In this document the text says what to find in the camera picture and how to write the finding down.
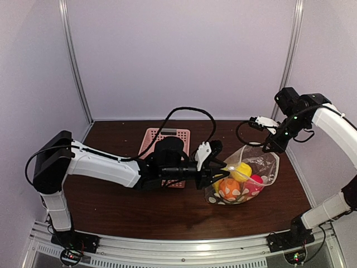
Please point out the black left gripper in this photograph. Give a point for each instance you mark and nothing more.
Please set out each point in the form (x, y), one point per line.
(206, 176)

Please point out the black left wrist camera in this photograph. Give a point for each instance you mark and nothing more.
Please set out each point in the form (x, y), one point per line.
(207, 153)

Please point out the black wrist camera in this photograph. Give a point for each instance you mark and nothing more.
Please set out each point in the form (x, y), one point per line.
(262, 123)
(207, 153)

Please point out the clear dotted zip bag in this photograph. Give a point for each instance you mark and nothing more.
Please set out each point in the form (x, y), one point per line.
(266, 165)

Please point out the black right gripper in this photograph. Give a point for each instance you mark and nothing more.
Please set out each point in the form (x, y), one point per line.
(278, 146)

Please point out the right circuit board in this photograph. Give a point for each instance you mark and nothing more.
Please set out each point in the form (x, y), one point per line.
(295, 257)

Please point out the aluminium frame post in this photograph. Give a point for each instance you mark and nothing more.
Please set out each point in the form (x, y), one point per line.
(293, 43)
(63, 8)

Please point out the yellow toy bananas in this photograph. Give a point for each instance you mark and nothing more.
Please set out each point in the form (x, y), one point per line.
(216, 185)

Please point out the aluminium front rail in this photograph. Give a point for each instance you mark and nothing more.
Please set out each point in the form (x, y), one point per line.
(246, 251)

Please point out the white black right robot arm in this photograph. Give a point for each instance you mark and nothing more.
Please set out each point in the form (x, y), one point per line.
(305, 112)

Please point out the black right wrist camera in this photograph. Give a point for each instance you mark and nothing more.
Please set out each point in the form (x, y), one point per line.
(262, 123)

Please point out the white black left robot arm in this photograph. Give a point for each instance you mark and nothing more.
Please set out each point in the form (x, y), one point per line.
(63, 156)

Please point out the circuit board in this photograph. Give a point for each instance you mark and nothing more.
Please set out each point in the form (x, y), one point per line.
(70, 257)
(295, 257)

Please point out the orange toy fruit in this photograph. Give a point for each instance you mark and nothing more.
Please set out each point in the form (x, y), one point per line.
(229, 189)

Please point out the left aluminium frame post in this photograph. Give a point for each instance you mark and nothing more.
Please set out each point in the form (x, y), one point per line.
(63, 8)

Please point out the left circuit board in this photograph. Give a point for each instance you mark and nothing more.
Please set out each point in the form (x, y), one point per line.
(70, 257)

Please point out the red toy apple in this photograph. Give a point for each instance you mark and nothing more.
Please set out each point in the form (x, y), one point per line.
(253, 186)

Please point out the pink plastic basket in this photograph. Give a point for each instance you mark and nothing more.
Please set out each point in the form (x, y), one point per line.
(163, 158)

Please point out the right aluminium frame post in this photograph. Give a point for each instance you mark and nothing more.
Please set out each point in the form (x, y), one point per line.
(293, 43)

